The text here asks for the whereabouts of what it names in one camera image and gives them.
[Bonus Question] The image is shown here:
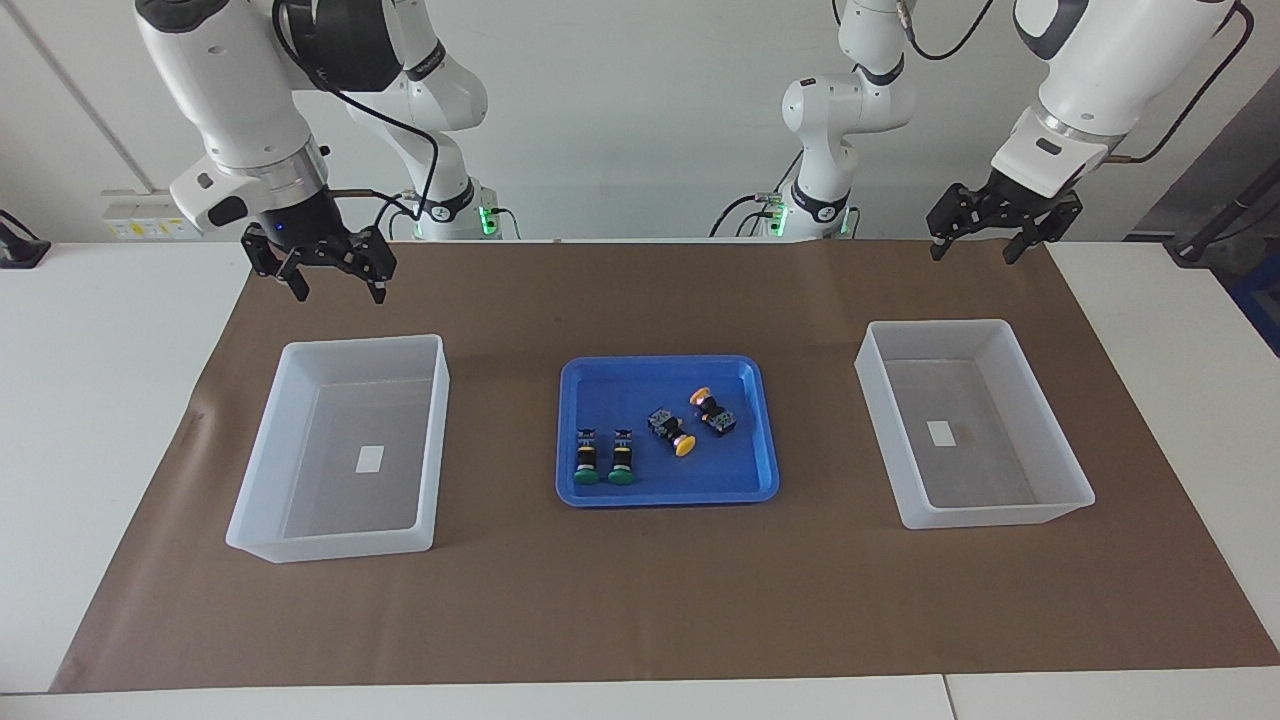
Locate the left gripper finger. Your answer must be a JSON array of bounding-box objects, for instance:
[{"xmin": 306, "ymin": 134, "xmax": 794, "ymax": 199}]
[
  {"xmin": 1003, "ymin": 190, "xmax": 1085, "ymax": 267},
  {"xmin": 926, "ymin": 183, "xmax": 981, "ymax": 263}
]

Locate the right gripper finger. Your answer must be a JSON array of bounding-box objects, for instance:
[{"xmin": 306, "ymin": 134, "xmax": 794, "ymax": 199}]
[
  {"xmin": 340, "ymin": 226, "xmax": 398, "ymax": 305},
  {"xmin": 242, "ymin": 224, "xmax": 309, "ymax": 303}
]

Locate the yellow push button switch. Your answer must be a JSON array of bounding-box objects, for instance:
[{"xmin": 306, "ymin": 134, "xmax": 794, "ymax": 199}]
[
  {"xmin": 689, "ymin": 386, "xmax": 739, "ymax": 437},
  {"xmin": 647, "ymin": 405, "xmax": 698, "ymax": 459}
]

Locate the black pole stand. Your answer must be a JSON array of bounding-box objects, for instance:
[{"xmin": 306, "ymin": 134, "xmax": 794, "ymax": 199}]
[{"xmin": 1165, "ymin": 165, "xmax": 1280, "ymax": 266}]

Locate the dark grey partition panel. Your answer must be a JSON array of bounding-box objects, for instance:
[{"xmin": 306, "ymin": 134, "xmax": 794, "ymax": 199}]
[{"xmin": 1130, "ymin": 70, "xmax": 1280, "ymax": 241}]

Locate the blue plastic crate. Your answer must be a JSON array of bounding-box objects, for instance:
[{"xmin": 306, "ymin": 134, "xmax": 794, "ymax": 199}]
[{"xmin": 1228, "ymin": 250, "xmax": 1280, "ymax": 359}]

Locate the translucent white plastic box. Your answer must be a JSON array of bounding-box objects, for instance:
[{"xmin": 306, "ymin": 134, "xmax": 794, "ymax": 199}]
[
  {"xmin": 226, "ymin": 334, "xmax": 451, "ymax": 564},
  {"xmin": 854, "ymin": 319, "xmax": 1096, "ymax": 530}
]

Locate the black clamp stand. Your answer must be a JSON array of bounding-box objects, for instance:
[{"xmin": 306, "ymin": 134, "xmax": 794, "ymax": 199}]
[{"xmin": 0, "ymin": 208, "xmax": 53, "ymax": 269}]

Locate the blue plastic tray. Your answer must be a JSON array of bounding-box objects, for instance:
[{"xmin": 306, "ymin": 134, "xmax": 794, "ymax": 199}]
[{"xmin": 556, "ymin": 355, "xmax": 781, "ymax": 508}]

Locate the brown paper mat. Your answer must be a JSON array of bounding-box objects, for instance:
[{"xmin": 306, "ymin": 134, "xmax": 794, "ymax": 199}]
[{"xmin": 50, "ymin": 238, "xmax": 1280, "ymax": 694}]

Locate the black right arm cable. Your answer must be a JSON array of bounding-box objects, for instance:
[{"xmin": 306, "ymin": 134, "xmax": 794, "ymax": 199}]
[{"xmin": 272, "ymin": 0, "xmax": 441, "ymax": 226}]

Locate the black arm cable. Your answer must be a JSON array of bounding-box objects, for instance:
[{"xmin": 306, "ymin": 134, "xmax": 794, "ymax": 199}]
[
  {"xmin": 895, "ymin": 0, "xmax": 1256, "ymax": 166},
  {"xmin": 272, "ymin": 0, "xmax": 441, "ymax": 226}
]

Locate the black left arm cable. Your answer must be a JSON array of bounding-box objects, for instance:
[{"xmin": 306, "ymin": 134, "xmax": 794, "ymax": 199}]
[{"xmin": 895, "ymin": 0, "xmax": 1256, "ymax": 166}]

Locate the white wall outlet strip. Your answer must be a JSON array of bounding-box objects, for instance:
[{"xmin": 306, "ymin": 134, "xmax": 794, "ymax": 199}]
[{"xmin": 100, "ymin": 190, "xmax": 201, "ymax": 243}]

